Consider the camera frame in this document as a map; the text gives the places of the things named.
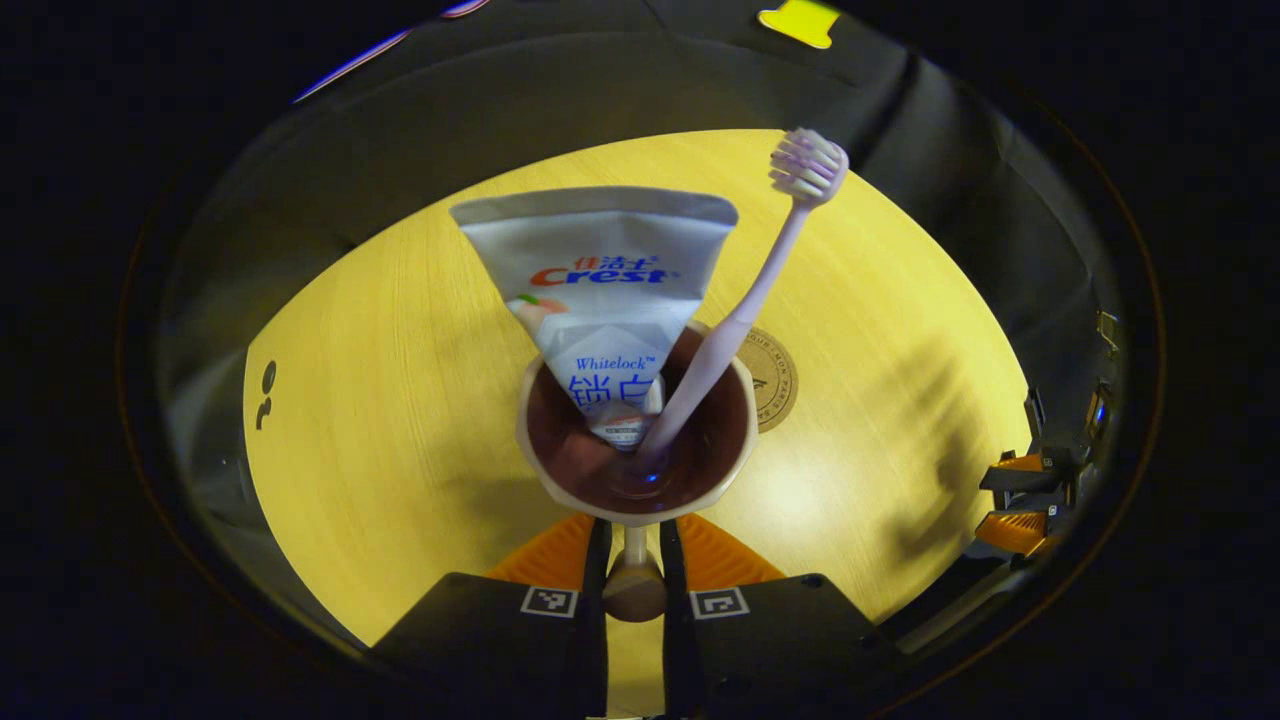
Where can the pale pink toothbrush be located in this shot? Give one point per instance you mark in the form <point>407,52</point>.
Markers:
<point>760,290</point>

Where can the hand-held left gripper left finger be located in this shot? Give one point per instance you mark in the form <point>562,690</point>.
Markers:
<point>595,640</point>

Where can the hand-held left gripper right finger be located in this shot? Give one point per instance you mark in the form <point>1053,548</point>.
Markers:
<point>675,650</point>

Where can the cream cup with brown inside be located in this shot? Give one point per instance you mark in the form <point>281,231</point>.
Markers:
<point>700,460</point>

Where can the white toothpaste tube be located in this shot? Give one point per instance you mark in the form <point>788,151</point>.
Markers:
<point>600,250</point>

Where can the round brown coaster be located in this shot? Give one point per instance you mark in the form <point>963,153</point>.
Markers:
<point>775,380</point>

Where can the black backdrop cloth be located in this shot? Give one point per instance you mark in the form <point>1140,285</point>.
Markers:
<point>500,100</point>

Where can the wooden desktop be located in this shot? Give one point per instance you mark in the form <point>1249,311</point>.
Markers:
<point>400,400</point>

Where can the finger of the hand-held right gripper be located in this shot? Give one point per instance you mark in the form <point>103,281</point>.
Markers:
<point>1015,530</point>
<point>1015,472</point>

